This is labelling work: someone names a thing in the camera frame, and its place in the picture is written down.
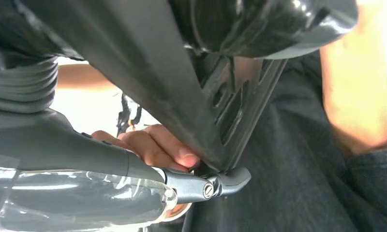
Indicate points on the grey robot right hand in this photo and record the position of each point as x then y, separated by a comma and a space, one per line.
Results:
52, 144

